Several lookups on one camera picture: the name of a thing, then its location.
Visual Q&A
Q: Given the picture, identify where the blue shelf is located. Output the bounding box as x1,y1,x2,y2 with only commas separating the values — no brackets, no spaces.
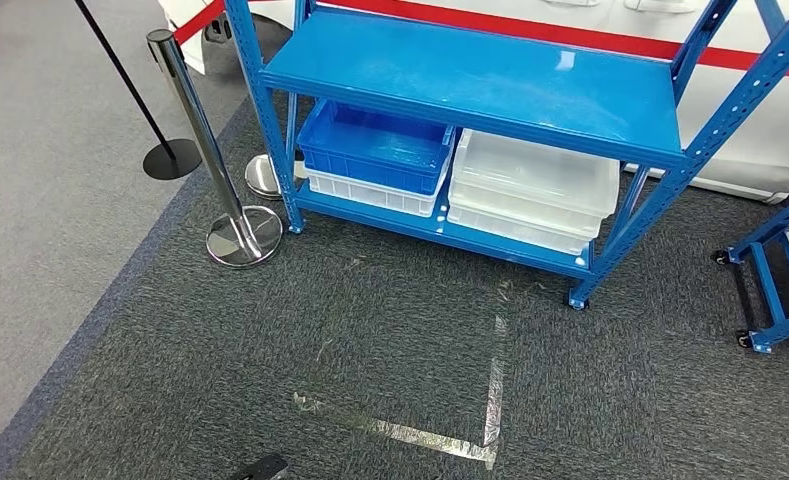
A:
710,182,789,356
223,0,789,313

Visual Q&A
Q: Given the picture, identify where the blue plastic crate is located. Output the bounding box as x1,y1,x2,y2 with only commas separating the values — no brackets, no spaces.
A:
295,99,457,198

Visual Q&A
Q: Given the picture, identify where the long white floor tape strip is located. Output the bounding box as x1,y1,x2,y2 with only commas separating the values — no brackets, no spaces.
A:
481,313,510,450

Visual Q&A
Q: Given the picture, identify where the black pole with round base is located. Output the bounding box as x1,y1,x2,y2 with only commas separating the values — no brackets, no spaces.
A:
72,0,204,182

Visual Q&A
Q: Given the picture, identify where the white panel with red stripe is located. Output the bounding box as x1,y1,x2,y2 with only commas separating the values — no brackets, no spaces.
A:
157,0,789,205

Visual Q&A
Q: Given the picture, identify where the chrome stanchion post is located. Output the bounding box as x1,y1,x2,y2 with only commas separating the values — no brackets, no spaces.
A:
146,28,285,270
244,152,308,201

